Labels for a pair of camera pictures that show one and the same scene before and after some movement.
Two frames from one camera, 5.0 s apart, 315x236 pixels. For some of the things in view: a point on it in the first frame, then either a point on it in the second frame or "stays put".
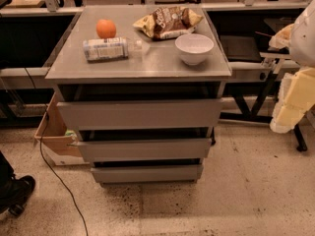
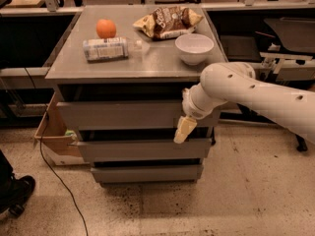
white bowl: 194,48 stays put
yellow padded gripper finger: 296,95 -> 196,104
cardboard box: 60,146 stays put
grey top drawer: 120,114 stays put
